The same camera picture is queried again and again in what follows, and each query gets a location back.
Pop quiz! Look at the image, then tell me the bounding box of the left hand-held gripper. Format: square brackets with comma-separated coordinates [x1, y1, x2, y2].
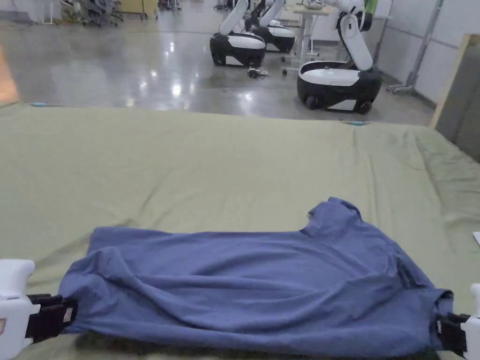
[0, 258, 78, 350]

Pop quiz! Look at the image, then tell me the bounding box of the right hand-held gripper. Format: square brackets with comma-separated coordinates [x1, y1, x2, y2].
[435, 283, 480, 358]

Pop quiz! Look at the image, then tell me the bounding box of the blue shirt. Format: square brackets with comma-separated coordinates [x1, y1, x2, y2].
[58, 196, 455, 359]

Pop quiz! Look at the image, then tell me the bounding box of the bed with pale green sheet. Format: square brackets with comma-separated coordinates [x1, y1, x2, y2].
[0, 101, 480, 360]

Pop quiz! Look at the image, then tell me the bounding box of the metal wheeled stand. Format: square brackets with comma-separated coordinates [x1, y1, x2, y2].
[387, 0, 441, 94]

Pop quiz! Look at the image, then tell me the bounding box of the white and black wheeled robot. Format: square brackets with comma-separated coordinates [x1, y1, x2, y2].
[258, 0, 297, 53]
[296, 0, 384, 114]
[209, 0, 268, 68]

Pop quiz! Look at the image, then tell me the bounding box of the black office chair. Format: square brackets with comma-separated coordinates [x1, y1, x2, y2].
[79, 0, 125, 28]

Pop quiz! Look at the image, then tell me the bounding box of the wooden cabinet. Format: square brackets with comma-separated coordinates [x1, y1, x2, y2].
[119, 0, 160, 20]

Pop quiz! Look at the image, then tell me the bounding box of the white standing desk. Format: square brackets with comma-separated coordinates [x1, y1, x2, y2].
[282, 0, 340, 75]

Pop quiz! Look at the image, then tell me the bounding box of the grey padded headboard wooden frame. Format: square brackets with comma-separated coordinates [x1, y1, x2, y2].
[430, 33, 480, 165]

